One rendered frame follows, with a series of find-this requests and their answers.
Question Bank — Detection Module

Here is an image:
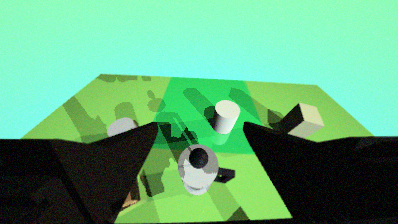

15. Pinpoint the brown block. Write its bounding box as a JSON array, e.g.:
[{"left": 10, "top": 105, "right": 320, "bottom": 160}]
[{"left": 120, "top": 177, "right": 141, "bottom": 212}]

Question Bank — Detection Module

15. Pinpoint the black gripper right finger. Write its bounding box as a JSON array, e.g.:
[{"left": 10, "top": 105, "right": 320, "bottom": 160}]
[{"left": 243, "top": 121, "right": 398, "bottom": 218}]

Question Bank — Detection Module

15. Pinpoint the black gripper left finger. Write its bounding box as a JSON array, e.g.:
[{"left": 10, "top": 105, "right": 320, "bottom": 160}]
[{"left": 0, "top": 122, "right": 158, "bottom": 224}]

